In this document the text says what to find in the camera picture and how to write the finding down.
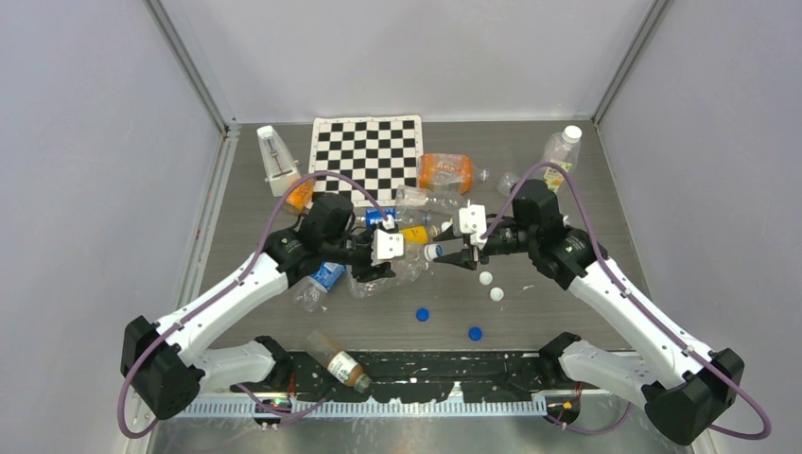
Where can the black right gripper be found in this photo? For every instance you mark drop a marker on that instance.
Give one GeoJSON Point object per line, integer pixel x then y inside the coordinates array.
{"type": "Point", "coordinates": [466, 257]}

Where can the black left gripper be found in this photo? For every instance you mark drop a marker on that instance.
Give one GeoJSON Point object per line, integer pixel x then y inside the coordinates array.
{"type": "Point", "coordinates": [368, 271]}

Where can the white blue Pocari Sweat cap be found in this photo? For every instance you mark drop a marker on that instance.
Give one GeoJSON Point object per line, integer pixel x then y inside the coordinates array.
{"type": "Point", "coordinates": [432, 252]}

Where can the brown coffee bottle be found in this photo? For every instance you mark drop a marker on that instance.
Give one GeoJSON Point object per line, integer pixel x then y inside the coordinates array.
{"type": "Point", "coordinates": [337, 362]}

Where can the tall clear juice bottle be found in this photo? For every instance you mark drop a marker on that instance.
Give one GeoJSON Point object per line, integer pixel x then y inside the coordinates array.
{"type": "Point", "coordinates": [561, 154]}

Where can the large white bottle cap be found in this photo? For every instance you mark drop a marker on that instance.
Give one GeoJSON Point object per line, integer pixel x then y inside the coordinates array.
{"type": "Point", "coordinates": [572, 134]}

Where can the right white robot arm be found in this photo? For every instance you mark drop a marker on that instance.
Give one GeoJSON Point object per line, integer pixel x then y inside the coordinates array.
{"type": "Point", "coordinates": [681, 383]}

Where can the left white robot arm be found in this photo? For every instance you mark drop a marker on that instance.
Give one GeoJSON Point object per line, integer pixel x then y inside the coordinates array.
{"type": "Point", "coordinates": [169, 362]}

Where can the small white bottle cap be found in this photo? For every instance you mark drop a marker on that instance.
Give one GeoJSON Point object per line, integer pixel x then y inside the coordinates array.
{"type": "Point", "coordinates": [486, 278]}

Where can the clear crumpled plastic bottle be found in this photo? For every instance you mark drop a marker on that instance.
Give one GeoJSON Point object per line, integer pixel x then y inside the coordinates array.
{"type": "Point", "coordinates": [369, 289]}

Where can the yellow label bottle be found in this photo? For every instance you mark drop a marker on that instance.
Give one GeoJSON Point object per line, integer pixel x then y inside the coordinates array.
{"type": "Point", "coordinates": [423, 234]}

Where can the blue Pepsi label bottle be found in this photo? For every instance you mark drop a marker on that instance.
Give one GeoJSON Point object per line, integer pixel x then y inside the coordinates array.
{"type": "Point", "coordinates": [372, 217]}

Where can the blue label clear bottle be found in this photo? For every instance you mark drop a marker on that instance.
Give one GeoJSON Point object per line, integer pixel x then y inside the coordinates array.
{"type": "Point", "coordinates": [309, 293]}

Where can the clear bottle behind Pepsi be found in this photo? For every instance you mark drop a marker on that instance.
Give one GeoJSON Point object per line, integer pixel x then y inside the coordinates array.
{"type": "Point", "coordinates": [416, 206]}

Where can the blue bottle cap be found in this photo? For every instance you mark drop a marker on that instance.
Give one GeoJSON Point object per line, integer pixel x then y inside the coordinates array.
{"type": "Point", "coordinates": [475, 333]}
{"type": "Point", "coordinates": [422, 314]}

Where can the orange label wide bottle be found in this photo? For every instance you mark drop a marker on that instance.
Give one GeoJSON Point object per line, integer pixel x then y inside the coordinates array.
{"type": "Point", "coordinates": [449, 172]}

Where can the small orange bottle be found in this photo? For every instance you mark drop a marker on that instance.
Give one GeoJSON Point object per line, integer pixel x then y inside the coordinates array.
{"type": "Point", "coordinates": [298, 199]}

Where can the black white checkerboard mat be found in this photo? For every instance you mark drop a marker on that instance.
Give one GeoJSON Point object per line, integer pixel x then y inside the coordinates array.
{"type": "Point", "coordinates": [378, 153]}

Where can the white metronome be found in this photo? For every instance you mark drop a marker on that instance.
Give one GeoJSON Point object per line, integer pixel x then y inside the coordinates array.
{"type": "Point", "coordinates": [280, 166]}

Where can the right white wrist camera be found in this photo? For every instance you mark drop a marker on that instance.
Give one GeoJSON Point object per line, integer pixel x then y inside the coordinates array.
{"type": "Point", "coordinates": [471, 221]}

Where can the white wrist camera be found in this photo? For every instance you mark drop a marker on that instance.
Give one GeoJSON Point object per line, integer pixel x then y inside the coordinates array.
{"type": "Point", "coordinates": [471, 221]}
{"type": "Point", "coordinates": [387, 243]}

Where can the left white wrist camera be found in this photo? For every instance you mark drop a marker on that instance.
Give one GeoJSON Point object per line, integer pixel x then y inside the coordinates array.
{"type": "Point", "coordinates": [387, 243]}

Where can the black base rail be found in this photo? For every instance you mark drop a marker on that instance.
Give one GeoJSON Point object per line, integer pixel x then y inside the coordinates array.
{"type": "Point", "coordinates": [421, 377]}

